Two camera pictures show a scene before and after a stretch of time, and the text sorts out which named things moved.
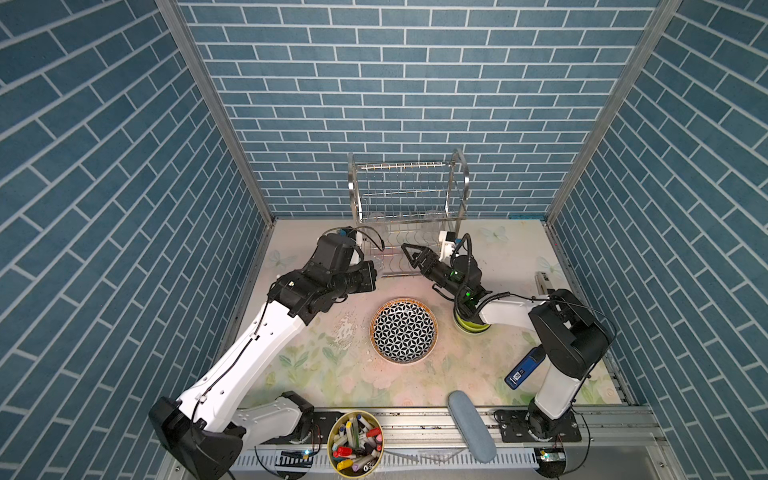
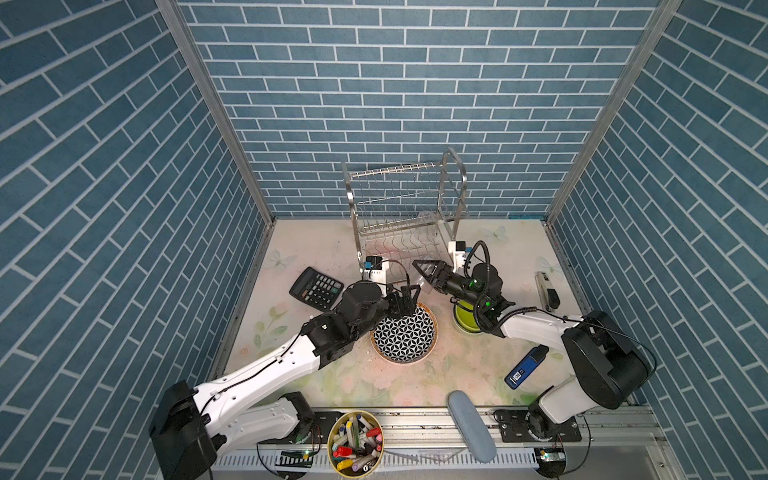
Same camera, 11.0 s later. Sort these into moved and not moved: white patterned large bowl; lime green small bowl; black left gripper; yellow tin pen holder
Moved: black left gripper
Not moved: yellow tin pen holder; lime green small bowl; white patterned large bowl
